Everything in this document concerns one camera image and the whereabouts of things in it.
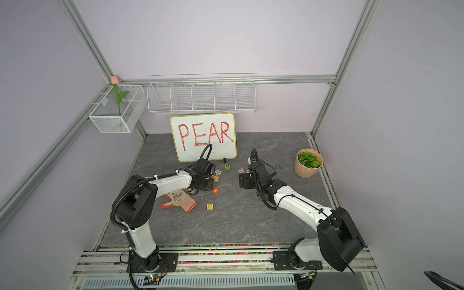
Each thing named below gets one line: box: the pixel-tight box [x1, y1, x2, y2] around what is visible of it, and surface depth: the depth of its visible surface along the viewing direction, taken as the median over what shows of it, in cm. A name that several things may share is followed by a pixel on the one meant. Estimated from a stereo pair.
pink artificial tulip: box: [110, 74, 129, 117], surface depth 92 cm
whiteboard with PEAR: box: [169, 112, 238, 162], surface depth 101 cm
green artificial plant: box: [297, 151, 321, 169], surface depth 94 cm
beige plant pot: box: [294, 148, 324, 179], surface depth 95 cm
